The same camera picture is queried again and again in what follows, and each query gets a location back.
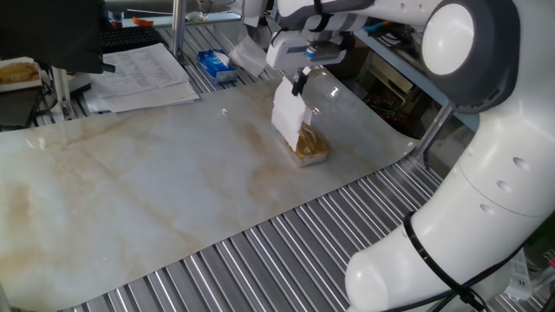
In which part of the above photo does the black monitor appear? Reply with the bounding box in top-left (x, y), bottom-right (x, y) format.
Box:
top-left (0, 0), bottom-right (117, 75)

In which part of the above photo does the grey camera with blue cap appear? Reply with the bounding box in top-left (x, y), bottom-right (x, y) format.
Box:
top-left (304, 42), bottom-right (349, 62)

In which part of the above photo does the white power strip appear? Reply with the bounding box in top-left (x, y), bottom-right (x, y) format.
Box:
top-left (505, 249), bottom-right (533, 302)

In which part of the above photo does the blue tissue pack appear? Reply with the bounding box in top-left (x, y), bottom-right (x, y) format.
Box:
top-left (196, 48), bottom-right (240, 85)

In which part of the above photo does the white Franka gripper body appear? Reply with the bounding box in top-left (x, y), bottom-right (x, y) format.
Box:
top-left (264, 29), bottom-right (349, 71)

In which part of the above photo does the black arm-routed cable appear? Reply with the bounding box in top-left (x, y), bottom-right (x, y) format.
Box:
top-left (381, 211), bottom-right (528, 312)

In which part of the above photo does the marble pattern table mat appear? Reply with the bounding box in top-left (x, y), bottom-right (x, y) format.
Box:
top-left (0, 68), bottom-right (421, 311)

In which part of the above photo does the white paper napkin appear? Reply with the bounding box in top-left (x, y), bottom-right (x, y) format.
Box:
top-left (270, 76), bottom-right (314, 153)

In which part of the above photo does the crumpled clear plastic sheet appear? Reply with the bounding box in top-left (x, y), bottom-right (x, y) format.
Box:
top-left (228, 34), bottom-right (271, 79)

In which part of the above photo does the black keyboard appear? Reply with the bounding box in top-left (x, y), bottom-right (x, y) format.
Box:
top-left (100, 25), bottom-right (167, 55)

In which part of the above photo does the stack of printed papers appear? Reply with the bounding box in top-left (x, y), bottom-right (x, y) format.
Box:
top-left (82, 42), bottom-right (201, 114)

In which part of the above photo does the aluminium upright post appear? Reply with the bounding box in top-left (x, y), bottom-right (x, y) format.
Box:
top-left (171, 0), bottom-right (189, 65)

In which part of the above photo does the white box with yellow contents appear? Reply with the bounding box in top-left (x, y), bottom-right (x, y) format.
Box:
top-left (0, 55), bottom-right (43, 94)

